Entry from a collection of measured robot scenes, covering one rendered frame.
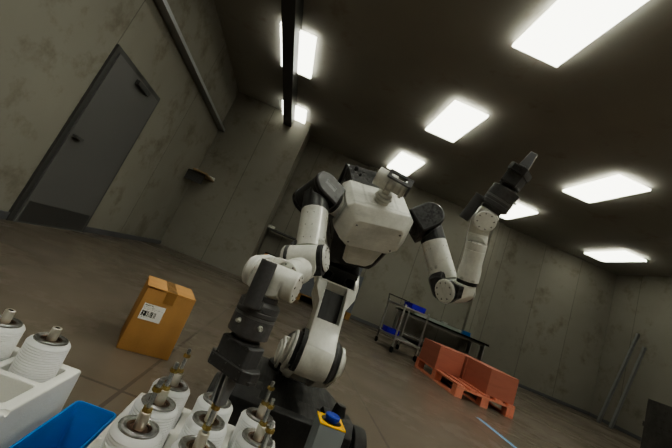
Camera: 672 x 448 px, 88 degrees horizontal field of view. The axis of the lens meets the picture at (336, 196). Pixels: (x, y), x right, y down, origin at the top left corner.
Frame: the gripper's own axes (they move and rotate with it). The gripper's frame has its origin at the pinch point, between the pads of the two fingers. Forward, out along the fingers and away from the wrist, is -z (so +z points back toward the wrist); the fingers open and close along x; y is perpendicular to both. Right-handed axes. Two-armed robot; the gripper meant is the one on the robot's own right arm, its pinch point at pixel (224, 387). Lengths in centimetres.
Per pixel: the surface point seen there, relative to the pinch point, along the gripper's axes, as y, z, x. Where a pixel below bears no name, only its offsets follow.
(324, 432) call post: -29.3, -7.0, -11.6
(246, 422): -21.0, -12.4, 5.4
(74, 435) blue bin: -4, -32, 41
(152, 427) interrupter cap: 5.2, -11.2, 8.2
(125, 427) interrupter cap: 10.1, -11.1, 9.5
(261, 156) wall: -509, 237, 565
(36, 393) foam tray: 12.0, -18.5, 37.3
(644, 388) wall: -1138, 76, -308
